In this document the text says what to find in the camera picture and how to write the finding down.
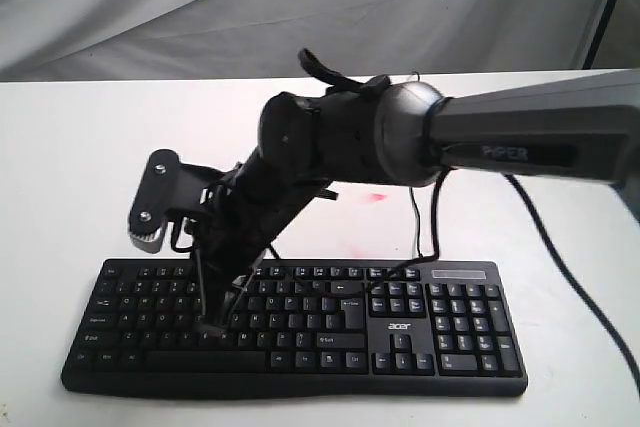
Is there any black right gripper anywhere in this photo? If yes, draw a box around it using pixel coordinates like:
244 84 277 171
189 156 332 337

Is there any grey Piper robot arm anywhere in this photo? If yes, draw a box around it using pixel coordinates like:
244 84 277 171
194 50 639 333

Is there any black acer keyboard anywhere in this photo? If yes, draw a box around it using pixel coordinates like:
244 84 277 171
61 259 528 400

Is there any grey backdrop cloth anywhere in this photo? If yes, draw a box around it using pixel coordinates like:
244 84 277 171
1 0 605 81

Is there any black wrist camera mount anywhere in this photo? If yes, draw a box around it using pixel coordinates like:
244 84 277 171
128 149 224 254

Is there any black keyboard cable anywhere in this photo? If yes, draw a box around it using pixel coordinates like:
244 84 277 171
408 71 427 262

